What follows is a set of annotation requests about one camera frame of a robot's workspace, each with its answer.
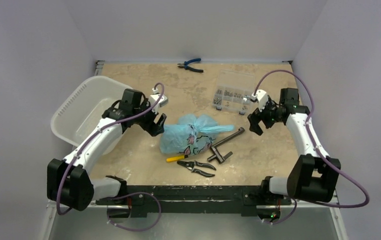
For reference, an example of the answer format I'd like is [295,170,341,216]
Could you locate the dark metal crank handle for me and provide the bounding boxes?
[207,127,246,165]

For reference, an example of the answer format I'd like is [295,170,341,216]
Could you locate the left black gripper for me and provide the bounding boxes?
[132,98,166,136]

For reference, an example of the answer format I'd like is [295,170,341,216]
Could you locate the blue handled pliers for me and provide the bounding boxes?
[177,58,205,74]

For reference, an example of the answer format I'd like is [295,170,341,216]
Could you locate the black handled pliers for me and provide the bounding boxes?
[176,160,217,178]

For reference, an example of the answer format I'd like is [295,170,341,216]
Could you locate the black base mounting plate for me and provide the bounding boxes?
[95,184,292,220]

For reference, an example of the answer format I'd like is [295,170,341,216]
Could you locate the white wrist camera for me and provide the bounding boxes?
[148,87,169,114]
[250,89,270,112]

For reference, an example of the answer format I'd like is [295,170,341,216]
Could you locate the light blue plastic bag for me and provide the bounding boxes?
[159,114,235,156]

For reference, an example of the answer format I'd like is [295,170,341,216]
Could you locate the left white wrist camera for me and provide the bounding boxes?
[148,87,169,114]

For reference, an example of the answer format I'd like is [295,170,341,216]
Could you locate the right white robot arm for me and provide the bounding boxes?
[247,88,341,204]

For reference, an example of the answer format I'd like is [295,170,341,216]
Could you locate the aluminium extrusion rail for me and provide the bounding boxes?
[46,60,341,211]

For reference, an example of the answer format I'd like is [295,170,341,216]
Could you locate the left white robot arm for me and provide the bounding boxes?
[46,87,168,215]

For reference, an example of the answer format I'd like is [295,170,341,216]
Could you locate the clear plastic screw box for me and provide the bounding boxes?
[211,70,256,115]

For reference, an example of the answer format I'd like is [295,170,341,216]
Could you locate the white plastic basin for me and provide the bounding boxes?
[50,75,131,155]

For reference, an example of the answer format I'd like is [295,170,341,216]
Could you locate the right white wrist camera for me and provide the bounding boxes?
[250,89,270,112]

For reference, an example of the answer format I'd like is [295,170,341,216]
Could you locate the yellow handled screwdriver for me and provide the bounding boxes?
[166,154,189,163]

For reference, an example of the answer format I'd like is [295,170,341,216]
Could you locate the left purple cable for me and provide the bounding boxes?
[56,82,163,233]

